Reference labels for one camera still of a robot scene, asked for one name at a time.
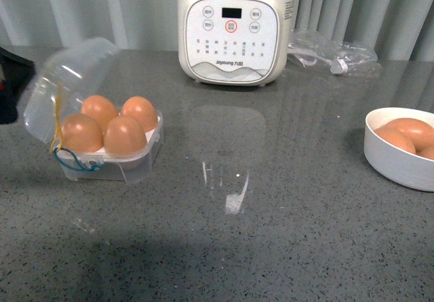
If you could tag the brown egg box front left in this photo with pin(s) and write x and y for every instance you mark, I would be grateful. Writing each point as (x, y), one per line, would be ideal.
(81, 133)

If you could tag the clear plastic bag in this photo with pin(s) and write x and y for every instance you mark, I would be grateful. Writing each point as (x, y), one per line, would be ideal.
(313, 51)

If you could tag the brown egg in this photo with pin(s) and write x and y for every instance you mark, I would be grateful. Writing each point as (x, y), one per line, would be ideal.
(142, 110)
(427, 152)
(396, 138)
(418, 131)

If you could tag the white round bowl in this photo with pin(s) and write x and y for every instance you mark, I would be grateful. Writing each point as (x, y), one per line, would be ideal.
(397, 165)

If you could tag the white Joyoung soy milk maker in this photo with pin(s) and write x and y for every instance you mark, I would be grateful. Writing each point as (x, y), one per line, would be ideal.
(234, 42)

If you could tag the brown egg in bowl left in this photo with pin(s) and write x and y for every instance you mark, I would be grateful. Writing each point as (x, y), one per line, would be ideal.
(396, 138)

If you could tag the clear plastic egg box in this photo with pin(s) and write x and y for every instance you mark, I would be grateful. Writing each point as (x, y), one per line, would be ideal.
(59, 89)

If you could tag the brown egg in bowl front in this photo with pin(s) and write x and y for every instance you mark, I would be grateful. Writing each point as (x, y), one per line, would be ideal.
(427, 152)

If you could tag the brown egg box back left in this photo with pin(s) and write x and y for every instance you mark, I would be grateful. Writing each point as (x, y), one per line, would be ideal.
(99, 108)

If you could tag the brown top egg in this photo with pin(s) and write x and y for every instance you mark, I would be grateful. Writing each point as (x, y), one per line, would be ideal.
(142, 110)

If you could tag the dark object at left edge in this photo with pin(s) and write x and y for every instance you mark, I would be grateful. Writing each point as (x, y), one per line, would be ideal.
(16, 73)

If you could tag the brown egg box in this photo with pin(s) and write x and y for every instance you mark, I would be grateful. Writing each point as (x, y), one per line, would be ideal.
(124, 135)
(99, 108)
(81, 133)

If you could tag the brown egg in bowl back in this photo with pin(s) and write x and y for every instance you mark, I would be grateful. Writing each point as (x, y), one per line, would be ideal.
(418, 131)

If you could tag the brown egg box front right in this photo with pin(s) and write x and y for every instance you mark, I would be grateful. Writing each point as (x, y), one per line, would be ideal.
(124, 135)

